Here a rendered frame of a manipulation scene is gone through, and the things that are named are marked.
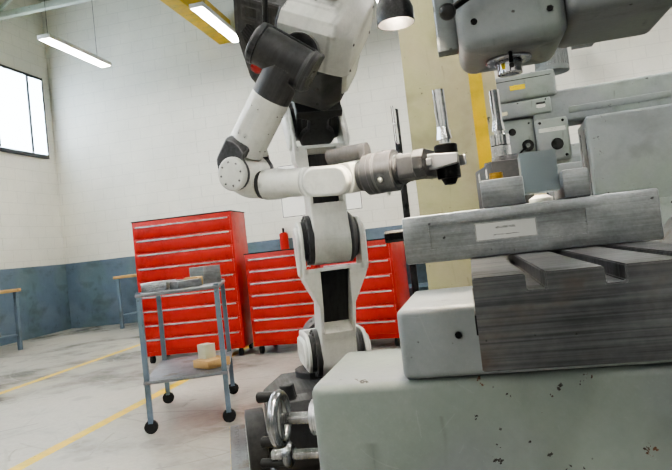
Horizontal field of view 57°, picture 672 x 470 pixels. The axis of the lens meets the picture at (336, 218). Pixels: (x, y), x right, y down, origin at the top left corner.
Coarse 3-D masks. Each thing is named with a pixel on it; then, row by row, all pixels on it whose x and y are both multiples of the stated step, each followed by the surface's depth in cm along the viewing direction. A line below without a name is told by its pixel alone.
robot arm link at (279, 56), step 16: (272, 32) 134; (256, 48) 133; (272, 48) 133; (288, 48) 133; (304, 48) 135; (256, 64) 137; (272, 64) 134; (288, 64) 133; (272, 80) 135; (288, 80) 135; (272, 96) 136; (288, 96) 138
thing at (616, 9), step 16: (576, 0) 105; (592, 0) 104; (608, 0) 104; (624, 0) 104; (640, 0) 104; (656, 0) 104; (576, 16) 108; (592, 16) 108; (608, 16) 109; (624, 16) 110; (640, 16) 111; (656, 16) 112; (576, 32) 117; (592, 32) 118; (608, 32) 119; (624, 32) 120; (640, 32) 121
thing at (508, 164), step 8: (496, 160) 141; (504, 160) 137; (512, 160) 137; (488, 168) 140; (496, 168) 137; (504, 168) 137; (512, 168) 137; (480, 176) 152; (488, 176) 141; (504, 176) 137; (512, 176) 137; (480, 192) 154; (480, 200) 155; (528, 200) 136; (480, 208) 157
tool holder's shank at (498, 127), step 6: (492, 90) 152; (498, 90) 153; (492, 96) 152; (498, 96) 152; (492, 102) 153; (498, 102) 152; (492, 108) 153; (498, 108) 152; (492, 114) 153; (498, 114) 152; (492, 120) 153; (498, 120) 152; (492, 126) 153; (498, 126) 152; (498, 132) 152
